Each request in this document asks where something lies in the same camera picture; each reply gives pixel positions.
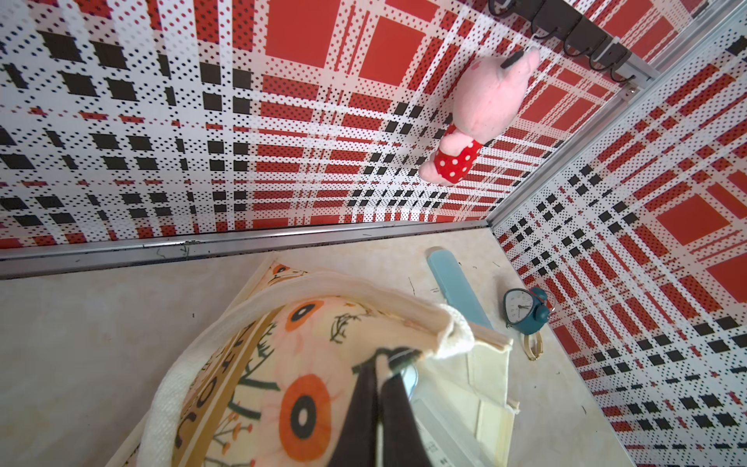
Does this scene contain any teal pencil case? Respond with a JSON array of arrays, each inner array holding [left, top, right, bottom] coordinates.
[[426, 247, 493, 330]]

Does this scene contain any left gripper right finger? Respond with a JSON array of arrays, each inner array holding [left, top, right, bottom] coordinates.
[[379, 375, 431, 467]]

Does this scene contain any black wall hook rail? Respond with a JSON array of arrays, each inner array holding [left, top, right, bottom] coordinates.
[[487, 0, 661, 89]]

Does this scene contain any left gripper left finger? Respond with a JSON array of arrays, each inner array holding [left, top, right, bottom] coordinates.
[[328, 363, 379, 467]]

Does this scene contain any cream floral canvas bag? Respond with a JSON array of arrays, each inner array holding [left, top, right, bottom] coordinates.
[[111, 261, 519, 466]]

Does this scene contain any pink plush pig toy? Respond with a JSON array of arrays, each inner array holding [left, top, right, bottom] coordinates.
[[418, 48, 541, 186]]

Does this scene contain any small gold ring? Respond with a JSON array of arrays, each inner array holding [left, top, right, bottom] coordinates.
[[521, 331, 545, 362]]

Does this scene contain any teal alarm clock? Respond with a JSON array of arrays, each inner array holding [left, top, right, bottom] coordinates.
[[503, 287, 554, 336]]

